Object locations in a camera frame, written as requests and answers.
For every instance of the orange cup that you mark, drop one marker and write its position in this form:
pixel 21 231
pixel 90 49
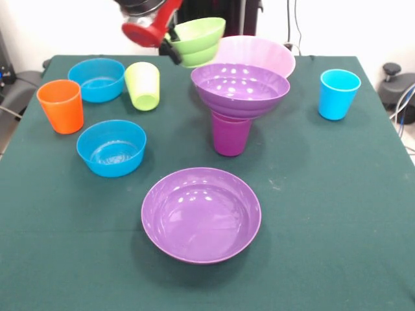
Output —
pixel 63 115

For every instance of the large pink bowl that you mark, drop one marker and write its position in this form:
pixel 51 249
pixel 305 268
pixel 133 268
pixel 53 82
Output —
pixel 259 52

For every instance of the blue cup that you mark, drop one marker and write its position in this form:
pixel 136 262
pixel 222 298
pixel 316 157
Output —
pixel 337 100

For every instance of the green ribbed bowl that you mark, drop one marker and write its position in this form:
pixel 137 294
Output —
pixel 197 45

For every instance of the blue bowl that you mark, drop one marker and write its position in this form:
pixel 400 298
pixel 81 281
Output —
pixel 97 87
pixel 111 166

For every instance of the purple bowl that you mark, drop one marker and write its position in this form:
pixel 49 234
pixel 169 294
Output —
pixel 201 223
pixel 240 97

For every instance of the black knob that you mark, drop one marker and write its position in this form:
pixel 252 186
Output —
pixel 391 68

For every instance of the dark green tablecloth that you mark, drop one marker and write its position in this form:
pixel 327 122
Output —
pixel 207 285

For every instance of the black equipment box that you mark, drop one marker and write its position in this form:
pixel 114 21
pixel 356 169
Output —
pixel 4 64

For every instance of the purple cup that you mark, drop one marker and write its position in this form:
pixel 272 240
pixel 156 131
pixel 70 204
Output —
pixel 230 139

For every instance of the lime green cup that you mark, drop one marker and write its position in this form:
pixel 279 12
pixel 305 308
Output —
pixel 142 84

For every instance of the grey chair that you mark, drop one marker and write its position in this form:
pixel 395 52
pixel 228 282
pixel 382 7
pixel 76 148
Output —
pixel 22 87

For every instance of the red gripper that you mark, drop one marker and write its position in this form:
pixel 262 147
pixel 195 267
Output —
pixel 152 32

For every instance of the dark grey base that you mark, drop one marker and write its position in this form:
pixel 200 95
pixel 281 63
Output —
pixel 397 92

